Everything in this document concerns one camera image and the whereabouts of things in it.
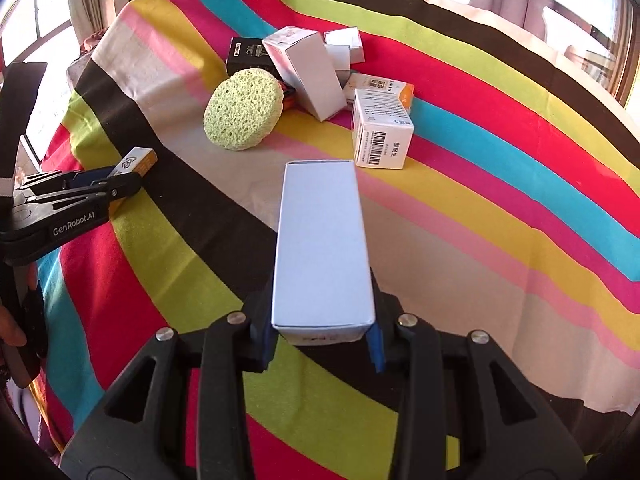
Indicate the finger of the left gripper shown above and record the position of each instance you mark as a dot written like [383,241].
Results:
[54,181]
[85,192]

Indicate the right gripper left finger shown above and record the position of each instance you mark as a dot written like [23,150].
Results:
[138,429]

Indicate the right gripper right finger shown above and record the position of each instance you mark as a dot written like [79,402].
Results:
[466,410]

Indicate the yellow white small box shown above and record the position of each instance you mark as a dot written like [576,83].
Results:
[125,180]

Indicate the long white box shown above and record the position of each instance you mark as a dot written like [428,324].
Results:
[322,286]

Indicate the green round sponge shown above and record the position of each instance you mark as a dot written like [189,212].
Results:
[243,110]

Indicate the black shaver box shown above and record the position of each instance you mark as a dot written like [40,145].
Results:
[247,53]

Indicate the tall white box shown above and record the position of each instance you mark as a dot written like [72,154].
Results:
[303,62]

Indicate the white barcode label box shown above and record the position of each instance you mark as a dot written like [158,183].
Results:
[381,130]

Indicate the orange white small box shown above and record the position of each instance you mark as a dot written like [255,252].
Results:
[402,90]

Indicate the small white square box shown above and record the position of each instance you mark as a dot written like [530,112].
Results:
[347,37]

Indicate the white cube box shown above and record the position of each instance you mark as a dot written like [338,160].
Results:
[340,58]

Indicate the person left hand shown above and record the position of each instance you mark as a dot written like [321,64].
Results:
[11,333]

